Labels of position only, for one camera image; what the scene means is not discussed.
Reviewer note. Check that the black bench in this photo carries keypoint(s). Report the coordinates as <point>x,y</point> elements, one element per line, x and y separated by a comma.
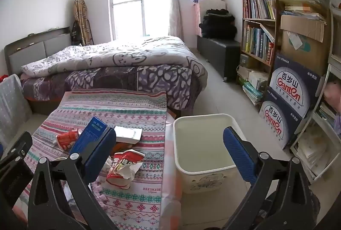
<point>221,54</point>

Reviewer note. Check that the white flat box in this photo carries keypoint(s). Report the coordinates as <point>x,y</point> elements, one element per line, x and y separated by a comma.
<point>128,134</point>

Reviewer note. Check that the blue cardboard box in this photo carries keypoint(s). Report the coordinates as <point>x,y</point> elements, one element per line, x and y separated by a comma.
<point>88,134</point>

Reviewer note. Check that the red paper cup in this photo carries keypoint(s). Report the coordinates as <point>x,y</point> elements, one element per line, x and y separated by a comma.
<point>125,162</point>

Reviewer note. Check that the stack of books on floor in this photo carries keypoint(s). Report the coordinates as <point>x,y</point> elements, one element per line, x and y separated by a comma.
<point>253,86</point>

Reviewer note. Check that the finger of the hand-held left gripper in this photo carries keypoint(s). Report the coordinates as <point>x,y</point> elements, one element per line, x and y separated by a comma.
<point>18,150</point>

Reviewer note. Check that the white shelf unit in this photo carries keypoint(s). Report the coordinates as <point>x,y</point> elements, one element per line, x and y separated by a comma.
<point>333,65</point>

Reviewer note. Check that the window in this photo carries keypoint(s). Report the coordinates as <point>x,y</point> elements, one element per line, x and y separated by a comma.
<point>138,1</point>

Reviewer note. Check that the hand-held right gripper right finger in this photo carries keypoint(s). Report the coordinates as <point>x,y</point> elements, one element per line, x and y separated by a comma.
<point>239,155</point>

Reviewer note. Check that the pile of black clothes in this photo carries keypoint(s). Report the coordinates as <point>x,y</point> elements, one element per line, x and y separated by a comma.
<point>218,23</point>

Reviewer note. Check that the grey quilted cover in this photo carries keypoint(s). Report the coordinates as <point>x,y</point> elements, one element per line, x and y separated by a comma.
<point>13,105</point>

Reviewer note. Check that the bed frame with grey headboard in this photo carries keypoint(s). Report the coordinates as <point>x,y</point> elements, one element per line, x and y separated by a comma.
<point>32,51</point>

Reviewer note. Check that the red cloth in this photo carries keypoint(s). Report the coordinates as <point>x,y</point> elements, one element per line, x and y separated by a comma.
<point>3,77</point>

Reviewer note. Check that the patterned striped tablecloth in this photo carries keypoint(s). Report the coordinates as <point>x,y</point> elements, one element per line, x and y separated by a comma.
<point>133,118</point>

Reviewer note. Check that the row of upright books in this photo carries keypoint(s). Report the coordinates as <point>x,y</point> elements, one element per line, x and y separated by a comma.
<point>258,6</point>
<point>258,43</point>

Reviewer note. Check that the blue white water carton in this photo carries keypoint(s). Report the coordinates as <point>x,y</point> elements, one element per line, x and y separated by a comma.
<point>279,123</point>
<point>293,83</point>

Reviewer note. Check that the brown cardboard box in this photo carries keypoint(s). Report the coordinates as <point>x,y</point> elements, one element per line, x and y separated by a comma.
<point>301,41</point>

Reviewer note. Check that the plaid coat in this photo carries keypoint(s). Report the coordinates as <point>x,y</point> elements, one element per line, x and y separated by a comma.
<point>82,17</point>

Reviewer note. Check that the white plastic trash bin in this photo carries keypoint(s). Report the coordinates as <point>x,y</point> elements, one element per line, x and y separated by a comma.
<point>199,139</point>

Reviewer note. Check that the purple patterned blanket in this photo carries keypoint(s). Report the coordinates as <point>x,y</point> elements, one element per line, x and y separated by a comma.
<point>149,81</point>

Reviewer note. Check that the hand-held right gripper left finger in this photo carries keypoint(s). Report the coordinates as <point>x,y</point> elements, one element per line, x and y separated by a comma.
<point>100,155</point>

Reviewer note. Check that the red and white crushed cup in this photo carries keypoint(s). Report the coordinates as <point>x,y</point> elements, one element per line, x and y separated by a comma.
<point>66,140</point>

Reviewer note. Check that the white printed quilt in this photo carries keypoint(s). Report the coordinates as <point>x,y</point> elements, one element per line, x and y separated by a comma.
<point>133,51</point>

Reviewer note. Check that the pile of loose papers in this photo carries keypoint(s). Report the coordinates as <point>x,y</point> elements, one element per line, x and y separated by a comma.
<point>311,150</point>

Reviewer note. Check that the black hanging bag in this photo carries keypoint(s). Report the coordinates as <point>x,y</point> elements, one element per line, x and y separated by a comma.
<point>76,31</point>

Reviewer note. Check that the pink cabinet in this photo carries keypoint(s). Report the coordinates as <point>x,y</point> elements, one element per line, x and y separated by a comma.
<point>210,3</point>

